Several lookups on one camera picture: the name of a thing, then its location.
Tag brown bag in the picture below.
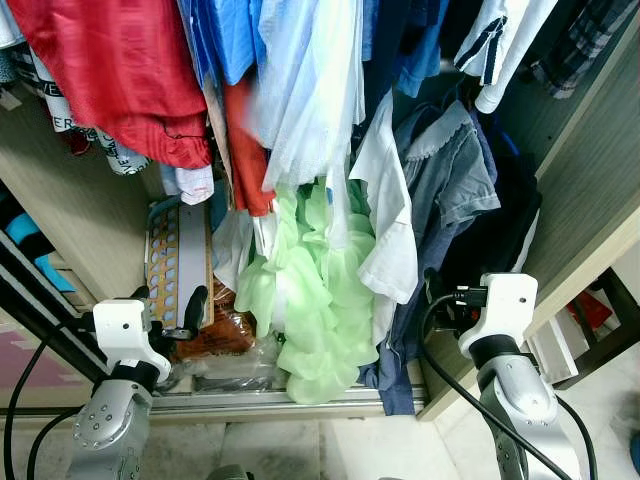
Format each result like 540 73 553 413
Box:
170 285 256 361

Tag plain white shirt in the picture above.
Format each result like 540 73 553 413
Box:
350 90 419 306

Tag blue denim trousers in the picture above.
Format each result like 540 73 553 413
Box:
360 290 431 416

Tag long white box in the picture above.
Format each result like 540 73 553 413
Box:
525 315 579 386

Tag cyan and black striped object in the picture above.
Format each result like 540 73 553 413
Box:
0 185 76 296

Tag dark navy garment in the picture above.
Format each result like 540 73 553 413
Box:
440 110 543 291

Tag grey shirt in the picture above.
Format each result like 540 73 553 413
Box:
395 100 501 301

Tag light green ruffled dress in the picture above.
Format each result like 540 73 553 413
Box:
235 178 381 405

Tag white and pink garment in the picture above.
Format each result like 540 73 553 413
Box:
160 163 216 206

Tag pink mat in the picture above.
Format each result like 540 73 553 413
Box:
0 320 96 406

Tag small red object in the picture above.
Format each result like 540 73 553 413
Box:
575 290 613 331

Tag white garment with black lettering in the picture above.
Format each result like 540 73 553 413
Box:
0 40 151 176

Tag orange-red garment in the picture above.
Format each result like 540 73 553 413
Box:
222 75 276 216

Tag silver left robot leg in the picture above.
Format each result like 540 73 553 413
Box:
205 463 256 480

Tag grey wooden wardrobe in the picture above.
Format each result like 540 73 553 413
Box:
0 0 640 421

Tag red shirt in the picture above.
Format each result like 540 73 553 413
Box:
5 0 213 169

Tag white sheer garment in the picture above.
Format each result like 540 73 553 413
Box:
245 0 366 191

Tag white shirt with navy stripes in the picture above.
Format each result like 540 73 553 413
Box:
455 0 559 113

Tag blue shirt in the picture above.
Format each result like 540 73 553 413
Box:
180 0 266 86

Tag dark plaid shirt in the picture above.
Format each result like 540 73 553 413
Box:
530 0 636 99

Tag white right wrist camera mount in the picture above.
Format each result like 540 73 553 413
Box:
458 272 539 361

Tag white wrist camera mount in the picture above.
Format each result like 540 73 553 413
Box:
92 298 173 386
458 272 539 361

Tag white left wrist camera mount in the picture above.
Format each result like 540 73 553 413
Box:
92 298 173 386

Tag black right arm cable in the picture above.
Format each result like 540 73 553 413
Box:
416 290 563 480

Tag black table frame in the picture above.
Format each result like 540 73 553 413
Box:
555 268 640 391

